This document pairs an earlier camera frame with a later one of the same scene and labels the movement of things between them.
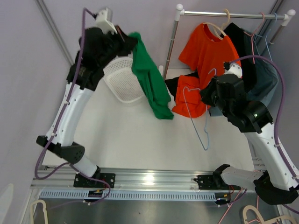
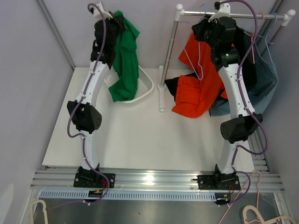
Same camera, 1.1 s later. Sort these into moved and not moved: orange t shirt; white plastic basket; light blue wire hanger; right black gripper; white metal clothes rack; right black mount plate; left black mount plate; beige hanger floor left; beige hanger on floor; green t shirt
Moved: white plastic basket; right black gripper; light blue wire hanger; green t shirt
Not moved: left black mount plate; right black mount plate; beige hanger on floor; orange t shirt; white metal clothes rack; beige hanger floor left
